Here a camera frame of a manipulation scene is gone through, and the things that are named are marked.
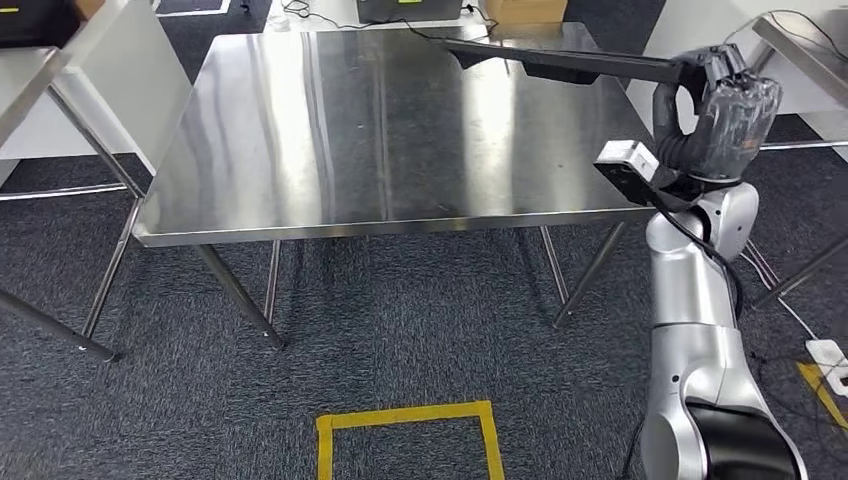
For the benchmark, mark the brown cardboard box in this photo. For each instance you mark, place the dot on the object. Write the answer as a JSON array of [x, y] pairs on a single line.
[[523, 10]]

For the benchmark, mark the dark grey equipment box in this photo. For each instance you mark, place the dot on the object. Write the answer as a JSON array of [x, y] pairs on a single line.
[[407, 10]]

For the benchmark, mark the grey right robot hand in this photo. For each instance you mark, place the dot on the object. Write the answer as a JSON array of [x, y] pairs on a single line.
[[735, 126]]

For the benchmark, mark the yellow floor tape square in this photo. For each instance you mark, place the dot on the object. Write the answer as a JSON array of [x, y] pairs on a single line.
[[397, 417]]

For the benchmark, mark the black perforated plastic panel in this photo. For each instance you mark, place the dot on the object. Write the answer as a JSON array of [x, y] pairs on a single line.
[[596, 63]]

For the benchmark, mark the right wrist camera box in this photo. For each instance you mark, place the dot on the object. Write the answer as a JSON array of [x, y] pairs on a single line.
[[626, 156]]

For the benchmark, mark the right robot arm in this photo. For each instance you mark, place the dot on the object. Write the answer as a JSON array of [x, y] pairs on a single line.
[[689, 298]]

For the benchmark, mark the white panel board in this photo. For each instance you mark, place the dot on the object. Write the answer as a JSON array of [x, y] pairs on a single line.
[[696, 26], [132, 86]]

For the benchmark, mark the black case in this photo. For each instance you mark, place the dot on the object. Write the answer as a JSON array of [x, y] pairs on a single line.
[[40, 23]]

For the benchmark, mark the yellow floor tape strip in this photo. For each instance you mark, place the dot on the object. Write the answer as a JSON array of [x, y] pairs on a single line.
[[818, 391]]

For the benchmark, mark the white power strip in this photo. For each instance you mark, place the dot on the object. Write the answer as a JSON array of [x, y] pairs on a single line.
[[828, 361]]

